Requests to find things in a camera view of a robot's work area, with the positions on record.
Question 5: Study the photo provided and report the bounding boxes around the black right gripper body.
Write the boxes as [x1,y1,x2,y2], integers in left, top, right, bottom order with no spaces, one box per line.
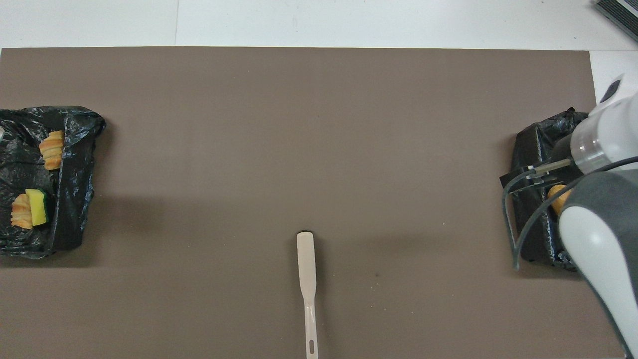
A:
[548,134,585,176]

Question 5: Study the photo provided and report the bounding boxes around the beige scrap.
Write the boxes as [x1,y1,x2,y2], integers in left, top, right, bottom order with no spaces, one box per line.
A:
[10,193,33,230]
[39,130,66,172]

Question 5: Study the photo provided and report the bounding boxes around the black bag lined bin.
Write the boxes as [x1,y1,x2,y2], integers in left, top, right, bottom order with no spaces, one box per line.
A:
[0,105,107,260]
[512,107,594,272]

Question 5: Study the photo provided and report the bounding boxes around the brown bread roll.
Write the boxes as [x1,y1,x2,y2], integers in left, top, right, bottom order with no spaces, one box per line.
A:
[547,184,572,215]

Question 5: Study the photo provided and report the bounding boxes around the yellow sponge piece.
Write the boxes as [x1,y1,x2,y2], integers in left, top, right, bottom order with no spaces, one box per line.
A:
[25,188,49,226]

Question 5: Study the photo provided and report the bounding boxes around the beige brush black bristles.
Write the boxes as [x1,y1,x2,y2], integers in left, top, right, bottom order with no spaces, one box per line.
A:
[296,231,319,359]

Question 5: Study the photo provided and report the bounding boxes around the grey ribbed panel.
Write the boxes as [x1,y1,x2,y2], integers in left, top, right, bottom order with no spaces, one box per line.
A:
[596,0,638,43]

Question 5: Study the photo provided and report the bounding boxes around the brown table mat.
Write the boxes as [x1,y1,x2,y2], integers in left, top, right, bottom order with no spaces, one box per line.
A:
[0,47,625,359]

